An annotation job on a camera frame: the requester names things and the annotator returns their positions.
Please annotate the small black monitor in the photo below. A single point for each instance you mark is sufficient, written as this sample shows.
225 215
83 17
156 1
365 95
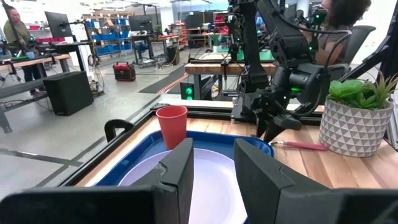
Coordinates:
141 22

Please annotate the blue plastic tray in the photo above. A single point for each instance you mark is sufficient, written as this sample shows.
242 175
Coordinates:
140 152

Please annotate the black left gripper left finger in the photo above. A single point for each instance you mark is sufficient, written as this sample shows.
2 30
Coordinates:
93 205

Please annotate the dark background desk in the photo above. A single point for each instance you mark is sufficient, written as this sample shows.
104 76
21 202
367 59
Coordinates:
155 38

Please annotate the black floor mat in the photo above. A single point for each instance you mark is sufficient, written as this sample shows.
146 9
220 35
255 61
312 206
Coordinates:
161 82

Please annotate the shelf with blue bins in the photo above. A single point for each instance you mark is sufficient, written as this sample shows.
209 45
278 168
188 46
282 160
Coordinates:
107 37

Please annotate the wooden workbench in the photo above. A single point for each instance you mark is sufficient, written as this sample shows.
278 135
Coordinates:
37 59

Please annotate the grey white patterned pot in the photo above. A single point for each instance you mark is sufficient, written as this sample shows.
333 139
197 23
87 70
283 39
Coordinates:
351 130

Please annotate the red plastic cup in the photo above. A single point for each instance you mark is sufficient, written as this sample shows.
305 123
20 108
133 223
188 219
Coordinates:
172 127

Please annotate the seated person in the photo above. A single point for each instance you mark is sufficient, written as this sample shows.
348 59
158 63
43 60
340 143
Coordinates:
348 12

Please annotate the large black monitor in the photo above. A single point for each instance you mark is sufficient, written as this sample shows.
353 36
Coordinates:
57 23

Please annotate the red storage bins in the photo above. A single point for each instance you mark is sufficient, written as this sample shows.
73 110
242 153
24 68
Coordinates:
220 23

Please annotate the green cutting mat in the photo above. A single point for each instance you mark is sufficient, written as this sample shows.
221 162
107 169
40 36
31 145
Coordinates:
264 56

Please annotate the black floor box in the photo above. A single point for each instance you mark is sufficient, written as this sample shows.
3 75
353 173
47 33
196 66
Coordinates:
68 93

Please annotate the small background potted plant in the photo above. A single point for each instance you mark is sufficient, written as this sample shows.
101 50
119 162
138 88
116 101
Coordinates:
216 46

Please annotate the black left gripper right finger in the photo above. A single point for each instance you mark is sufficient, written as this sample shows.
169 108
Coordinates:
295 202

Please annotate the green succulent plant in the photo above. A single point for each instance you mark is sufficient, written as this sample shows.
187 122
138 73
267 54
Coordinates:
345 90

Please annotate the black box with green light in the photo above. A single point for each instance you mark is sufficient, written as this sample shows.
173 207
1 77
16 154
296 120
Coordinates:
186 91

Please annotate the standing person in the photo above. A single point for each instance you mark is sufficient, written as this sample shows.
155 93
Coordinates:
18 31

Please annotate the grey office chair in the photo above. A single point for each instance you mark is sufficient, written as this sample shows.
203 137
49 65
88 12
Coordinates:
357 40

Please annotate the red portable generator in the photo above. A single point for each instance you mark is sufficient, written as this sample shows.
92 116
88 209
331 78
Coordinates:
124 72

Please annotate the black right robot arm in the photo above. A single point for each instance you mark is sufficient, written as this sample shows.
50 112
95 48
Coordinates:
289 40

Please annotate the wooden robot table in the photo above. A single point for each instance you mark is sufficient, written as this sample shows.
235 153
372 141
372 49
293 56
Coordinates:
217 68

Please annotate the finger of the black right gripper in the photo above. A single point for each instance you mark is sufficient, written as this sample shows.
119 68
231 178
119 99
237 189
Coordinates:
262 130
272 133

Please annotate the background black robot arm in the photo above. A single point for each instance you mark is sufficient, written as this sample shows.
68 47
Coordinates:
317 17

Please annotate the black monitor desk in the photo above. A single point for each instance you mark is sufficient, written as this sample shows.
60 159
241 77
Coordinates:
68 46

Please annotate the lavender round plate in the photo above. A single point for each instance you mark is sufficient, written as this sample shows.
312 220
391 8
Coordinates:
214 180

